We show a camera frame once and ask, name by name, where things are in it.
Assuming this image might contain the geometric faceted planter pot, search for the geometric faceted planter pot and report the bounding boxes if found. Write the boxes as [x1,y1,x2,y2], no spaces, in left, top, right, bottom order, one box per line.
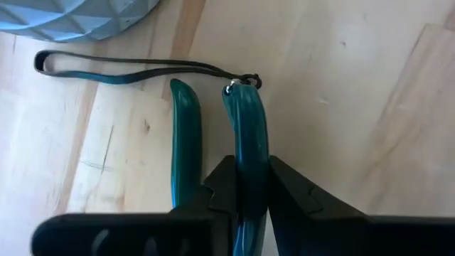
[0,0,161,43]

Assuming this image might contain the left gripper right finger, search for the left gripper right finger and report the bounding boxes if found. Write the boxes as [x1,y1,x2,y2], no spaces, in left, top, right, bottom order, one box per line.
[266,155,368,256]

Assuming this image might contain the teal handled pruning shears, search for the teal handled pruning shears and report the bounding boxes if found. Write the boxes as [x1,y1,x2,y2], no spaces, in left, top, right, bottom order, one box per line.
[34,49,270,256]

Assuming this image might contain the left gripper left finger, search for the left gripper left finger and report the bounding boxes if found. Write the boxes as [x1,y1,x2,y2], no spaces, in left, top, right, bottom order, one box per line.
[170,155,238,256]

